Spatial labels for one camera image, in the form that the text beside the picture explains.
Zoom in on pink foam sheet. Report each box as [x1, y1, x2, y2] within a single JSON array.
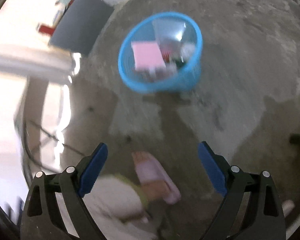
[[131, 41, 166, 72]]

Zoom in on blue plastic trash basket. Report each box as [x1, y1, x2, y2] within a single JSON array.
[[117, 12, 204, 94]]

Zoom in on white trouser leg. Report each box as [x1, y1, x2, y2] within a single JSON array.
[[83, 174, 149, 223]]

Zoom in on pink slipper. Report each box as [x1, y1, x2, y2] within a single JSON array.
[[132, 152, 181, 205]]

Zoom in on red canister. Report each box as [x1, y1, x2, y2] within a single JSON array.
[[37, 24, 55, 36]]

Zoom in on grey cabinet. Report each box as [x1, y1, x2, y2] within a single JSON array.
[[49, 0, 114, 56]]

